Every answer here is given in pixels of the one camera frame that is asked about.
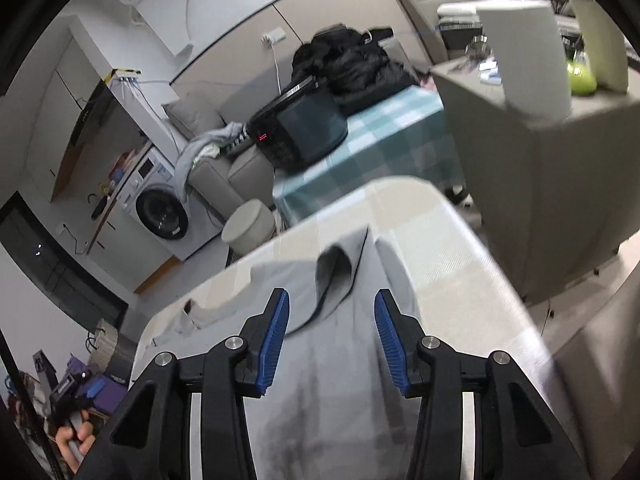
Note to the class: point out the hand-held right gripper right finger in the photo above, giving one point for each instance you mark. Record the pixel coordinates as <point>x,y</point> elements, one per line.
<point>392,340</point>

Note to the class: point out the houndstooth cushion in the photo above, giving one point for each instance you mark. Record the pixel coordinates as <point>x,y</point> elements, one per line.
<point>240,142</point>

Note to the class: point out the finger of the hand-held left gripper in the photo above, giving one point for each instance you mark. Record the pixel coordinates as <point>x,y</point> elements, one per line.
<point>95,387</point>

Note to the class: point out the white round stool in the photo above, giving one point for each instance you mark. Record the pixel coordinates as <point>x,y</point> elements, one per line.
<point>247,225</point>

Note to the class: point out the woven basket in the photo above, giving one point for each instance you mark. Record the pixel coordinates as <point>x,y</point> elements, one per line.
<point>112,350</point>

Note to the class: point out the black electric cooker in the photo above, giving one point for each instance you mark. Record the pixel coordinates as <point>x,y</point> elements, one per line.
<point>310,125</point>

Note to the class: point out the teal checked tablecloth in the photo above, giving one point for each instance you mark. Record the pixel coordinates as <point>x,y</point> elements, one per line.
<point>390,145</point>

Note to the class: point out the grey pillow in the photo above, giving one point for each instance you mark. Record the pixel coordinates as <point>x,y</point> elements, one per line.
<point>192,112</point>

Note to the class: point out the black jacket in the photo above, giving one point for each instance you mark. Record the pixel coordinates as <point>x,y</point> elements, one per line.
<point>345,65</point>

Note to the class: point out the white kitchen base cabinets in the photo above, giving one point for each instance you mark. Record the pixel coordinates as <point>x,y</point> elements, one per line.
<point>107,230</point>

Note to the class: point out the grey side cabinet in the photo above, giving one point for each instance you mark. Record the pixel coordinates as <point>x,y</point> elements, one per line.
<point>565,185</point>

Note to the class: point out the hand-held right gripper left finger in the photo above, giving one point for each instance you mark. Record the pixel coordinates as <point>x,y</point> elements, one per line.
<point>272,340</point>

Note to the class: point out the white wall socket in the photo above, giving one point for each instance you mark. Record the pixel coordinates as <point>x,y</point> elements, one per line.
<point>273,37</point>

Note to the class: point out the white paper roll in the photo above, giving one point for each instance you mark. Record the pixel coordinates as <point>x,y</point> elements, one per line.
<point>530,55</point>

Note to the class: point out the light grey garment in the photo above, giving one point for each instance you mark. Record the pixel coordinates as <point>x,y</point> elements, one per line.
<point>200,150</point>

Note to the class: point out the white washing machine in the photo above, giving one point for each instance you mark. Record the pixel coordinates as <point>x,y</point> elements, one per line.
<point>160,210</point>

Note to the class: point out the dark glass door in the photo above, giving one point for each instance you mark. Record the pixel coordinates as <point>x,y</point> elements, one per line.
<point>50,270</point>

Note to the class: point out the black range hood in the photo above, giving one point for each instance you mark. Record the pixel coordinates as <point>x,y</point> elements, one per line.
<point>92,110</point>

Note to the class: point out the purple bag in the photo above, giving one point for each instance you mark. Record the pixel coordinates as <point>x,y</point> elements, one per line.
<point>112,395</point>

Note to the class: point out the white kitchen wall cabinets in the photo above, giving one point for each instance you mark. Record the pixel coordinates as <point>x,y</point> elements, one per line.
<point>75,80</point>

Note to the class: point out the white paper carton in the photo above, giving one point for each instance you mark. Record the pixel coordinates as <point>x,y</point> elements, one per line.
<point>600,40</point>

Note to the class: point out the person's left hand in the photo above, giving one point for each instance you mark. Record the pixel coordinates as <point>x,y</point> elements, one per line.
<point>67,447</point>

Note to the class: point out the grey sofa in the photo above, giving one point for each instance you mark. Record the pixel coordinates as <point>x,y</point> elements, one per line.
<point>240,170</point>

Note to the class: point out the grey t-shirt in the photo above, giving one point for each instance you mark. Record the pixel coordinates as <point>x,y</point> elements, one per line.
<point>345,360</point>

